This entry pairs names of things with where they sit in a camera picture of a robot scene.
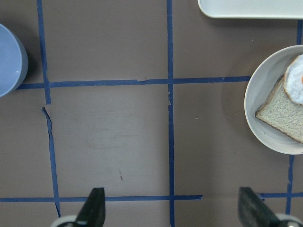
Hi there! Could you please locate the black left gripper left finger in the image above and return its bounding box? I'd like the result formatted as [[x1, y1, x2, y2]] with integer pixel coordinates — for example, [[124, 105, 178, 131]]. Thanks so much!
[[75, 188, 105, 227]]

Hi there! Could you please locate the white round plate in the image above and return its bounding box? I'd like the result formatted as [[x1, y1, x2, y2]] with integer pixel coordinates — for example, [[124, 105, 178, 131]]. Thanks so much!
[[244, 45, 303, 155]]

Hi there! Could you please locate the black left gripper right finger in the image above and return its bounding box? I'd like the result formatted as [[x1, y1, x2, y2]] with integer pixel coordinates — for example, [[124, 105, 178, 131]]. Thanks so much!
[[238, 187, 281, 227]]

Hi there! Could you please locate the fried egg toy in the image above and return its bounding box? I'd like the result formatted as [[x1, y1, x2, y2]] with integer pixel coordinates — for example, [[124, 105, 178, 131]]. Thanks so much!
[[284, 54, 303, 105]]

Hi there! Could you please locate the cream bear tray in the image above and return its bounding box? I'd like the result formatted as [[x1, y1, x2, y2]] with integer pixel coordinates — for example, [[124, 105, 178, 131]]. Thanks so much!
[[198, 0, 303, 19]]

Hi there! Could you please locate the blue bowl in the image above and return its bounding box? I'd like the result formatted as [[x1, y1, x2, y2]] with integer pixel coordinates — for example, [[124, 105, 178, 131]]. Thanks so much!
[[0, 25, 28, 97]]

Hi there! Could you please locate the bread slice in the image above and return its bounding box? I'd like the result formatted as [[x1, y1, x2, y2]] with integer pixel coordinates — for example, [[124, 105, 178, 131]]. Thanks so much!
[[255, 76, 303, 143]]

